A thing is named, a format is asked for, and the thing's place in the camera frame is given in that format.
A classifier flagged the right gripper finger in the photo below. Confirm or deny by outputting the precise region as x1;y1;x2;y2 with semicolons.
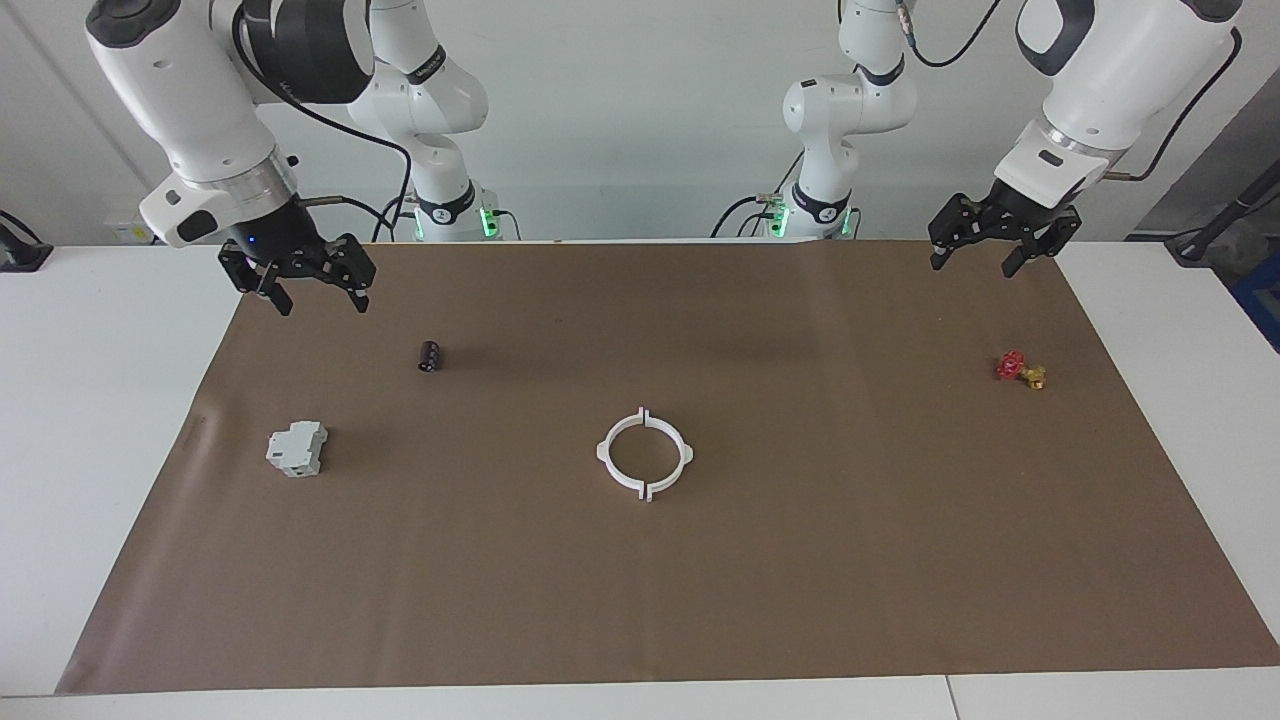
258;268;297;318
335;235;377;314

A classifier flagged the white half pipe clamp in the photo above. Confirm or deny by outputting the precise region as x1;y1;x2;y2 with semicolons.
645;407;695;502
596;407;651;498

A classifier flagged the white circuit breaker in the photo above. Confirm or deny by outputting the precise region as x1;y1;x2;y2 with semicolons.
266;421;328;478

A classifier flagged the black stand pole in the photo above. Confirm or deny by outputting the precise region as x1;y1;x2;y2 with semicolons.
1165;160;1280;266

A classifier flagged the blue crate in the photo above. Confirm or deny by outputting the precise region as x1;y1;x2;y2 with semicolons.
1233;252;1280;353

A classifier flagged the brown paper table mat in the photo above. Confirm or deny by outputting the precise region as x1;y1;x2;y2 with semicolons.
55;240;1280;696

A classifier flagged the black right base cable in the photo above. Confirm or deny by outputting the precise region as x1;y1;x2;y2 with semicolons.
372;193;421;244

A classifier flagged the black base cable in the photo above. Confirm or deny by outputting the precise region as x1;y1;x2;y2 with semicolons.
372;193;421;244
710;150;809;239

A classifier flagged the red handle brass valve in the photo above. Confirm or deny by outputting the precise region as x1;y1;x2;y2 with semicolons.
995;350;1048;391

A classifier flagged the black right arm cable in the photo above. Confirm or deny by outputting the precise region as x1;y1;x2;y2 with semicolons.
232;5;416;243

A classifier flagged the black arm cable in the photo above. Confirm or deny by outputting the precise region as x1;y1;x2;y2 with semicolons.
900;0;1246;183
232;5;416;243

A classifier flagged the white wall socket box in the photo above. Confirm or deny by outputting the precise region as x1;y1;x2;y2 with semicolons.
105;210;159;245

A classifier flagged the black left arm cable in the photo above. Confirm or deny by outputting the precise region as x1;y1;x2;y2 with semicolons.
900;0;1246;183

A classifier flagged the black left base cable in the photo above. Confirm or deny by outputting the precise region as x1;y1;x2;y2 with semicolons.
710;150;809;239

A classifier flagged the black table clamp mount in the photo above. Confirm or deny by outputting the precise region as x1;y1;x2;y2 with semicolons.
0;210;54;273

